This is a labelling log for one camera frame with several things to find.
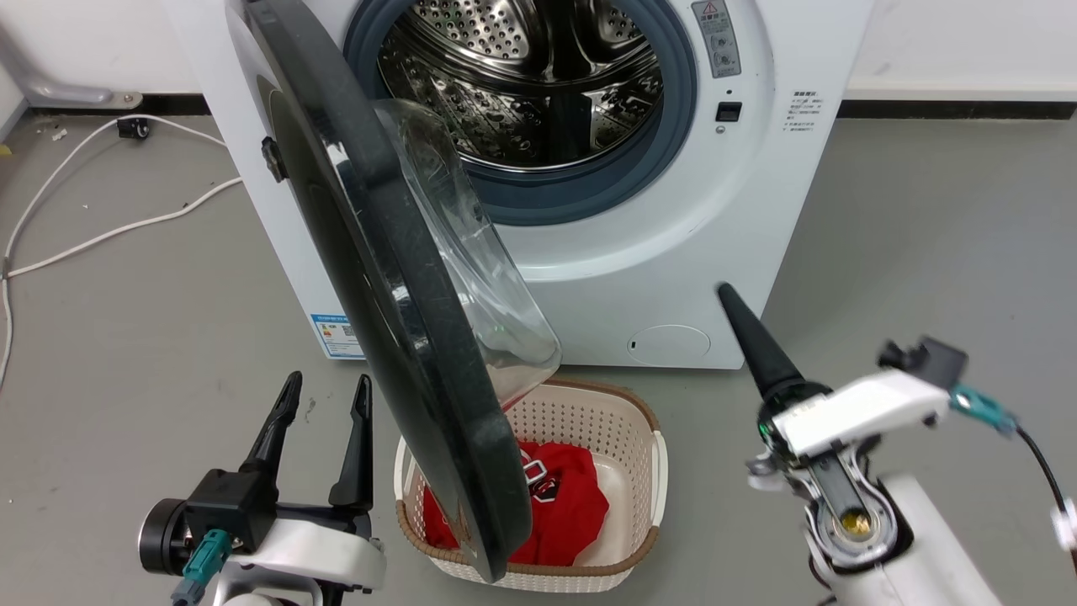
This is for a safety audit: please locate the red printed garment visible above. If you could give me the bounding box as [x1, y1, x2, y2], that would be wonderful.
[422, 440, 610, 567]

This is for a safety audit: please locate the oval white filter cover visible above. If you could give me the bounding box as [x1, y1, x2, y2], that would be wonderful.
[626, 324, 713, 368]

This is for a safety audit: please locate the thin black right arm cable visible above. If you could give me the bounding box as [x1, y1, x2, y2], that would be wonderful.
[1012, 425, 1077, 577]

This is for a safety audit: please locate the grey metal floor bracket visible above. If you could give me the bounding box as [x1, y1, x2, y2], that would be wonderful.
[0, 24, 145, 111]

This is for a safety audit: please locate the teal right camera connector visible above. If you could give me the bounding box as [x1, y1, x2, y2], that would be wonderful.
[949, 383, 1021, 438]

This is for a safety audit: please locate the teal left camera connector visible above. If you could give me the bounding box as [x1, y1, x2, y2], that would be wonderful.
[171, 529, 234, 606]

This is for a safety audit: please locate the grey warning label sticker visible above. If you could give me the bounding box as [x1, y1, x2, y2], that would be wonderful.
[691, 0, 743, 80]

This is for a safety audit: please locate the dark round washing machine door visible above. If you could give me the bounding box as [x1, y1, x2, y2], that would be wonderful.
[225, 0, 563, 584]

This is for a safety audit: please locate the grey-blue rubber door gasket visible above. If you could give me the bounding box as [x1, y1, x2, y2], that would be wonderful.
[342, 0, 700, 227]

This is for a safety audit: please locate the cream woven plastic laundry basket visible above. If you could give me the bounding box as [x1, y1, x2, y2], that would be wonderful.
[394, 378, 670, 593]

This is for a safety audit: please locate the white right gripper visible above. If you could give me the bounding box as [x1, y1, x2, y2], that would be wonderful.
[716, 282, 953, 469]

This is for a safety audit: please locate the blue energy label sticker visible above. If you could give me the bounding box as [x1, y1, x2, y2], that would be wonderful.
[309, 313, 366, 361]

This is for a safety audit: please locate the perforated steel washer drum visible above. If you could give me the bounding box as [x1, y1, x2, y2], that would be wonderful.
[377, 0, 666, 170]

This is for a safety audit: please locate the teal camera connector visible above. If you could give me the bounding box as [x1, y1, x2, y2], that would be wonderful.
[949, 383, 1021, 438]
[171, 529, 234, 606]

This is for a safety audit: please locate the white floor cable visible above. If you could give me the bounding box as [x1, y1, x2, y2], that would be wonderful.
[0, 113, 230, 393]
[0, 176, 245, 283]

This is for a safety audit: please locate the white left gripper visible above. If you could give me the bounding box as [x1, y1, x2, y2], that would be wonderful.
[138, 371, 389, 595]

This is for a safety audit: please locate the white front-load washing machine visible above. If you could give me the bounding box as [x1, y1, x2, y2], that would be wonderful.
[160, 0, 876, 372]

